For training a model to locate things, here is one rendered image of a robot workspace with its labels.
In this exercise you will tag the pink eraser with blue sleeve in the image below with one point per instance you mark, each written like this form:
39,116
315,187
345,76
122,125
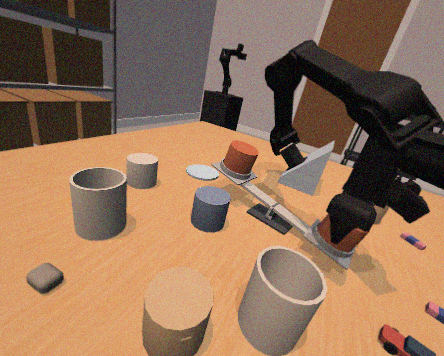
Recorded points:
435,311
413,240

